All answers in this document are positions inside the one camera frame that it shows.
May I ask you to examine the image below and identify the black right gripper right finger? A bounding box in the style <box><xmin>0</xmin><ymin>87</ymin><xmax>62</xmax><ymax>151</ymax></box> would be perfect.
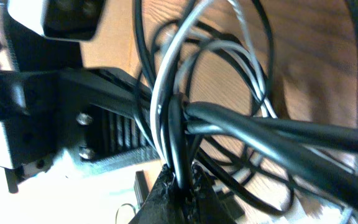
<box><xmin>186</xmin><ymin>163</ymin><xmax>235</xmax><ymax>224</ymax></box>

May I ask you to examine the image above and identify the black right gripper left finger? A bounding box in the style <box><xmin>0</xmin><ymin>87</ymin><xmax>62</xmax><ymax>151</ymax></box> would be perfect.
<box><xmin>129</xmin><ymin>165</ymin><xmax>182</xmax><ymax>224</ymax></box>

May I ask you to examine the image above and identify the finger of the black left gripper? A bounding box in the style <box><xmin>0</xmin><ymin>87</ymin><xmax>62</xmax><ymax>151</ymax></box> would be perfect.
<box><xmin>57</xmin><ymin>67</ymin><xmax>161</xmax><ymax>162</ymax></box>

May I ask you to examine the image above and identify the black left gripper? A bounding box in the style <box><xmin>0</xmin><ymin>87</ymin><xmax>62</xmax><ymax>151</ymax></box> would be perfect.
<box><xmin>0</xmin><ymin>12</ymin><xmax>83</xmax><ymax>194</ymax></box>

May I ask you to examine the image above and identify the black USB cable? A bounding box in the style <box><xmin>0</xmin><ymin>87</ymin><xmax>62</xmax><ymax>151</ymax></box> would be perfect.
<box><xmin>132</xmin><ymin>0</ymin><xmax>358</xmax><ymax>220</ymax></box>

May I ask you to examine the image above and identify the white USB cable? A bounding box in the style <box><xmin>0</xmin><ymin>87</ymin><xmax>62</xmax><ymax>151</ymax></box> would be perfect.
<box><xmin>149</xmin><ymin>0</ymin><xmax>358</xmax><ymax>224</ymax></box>

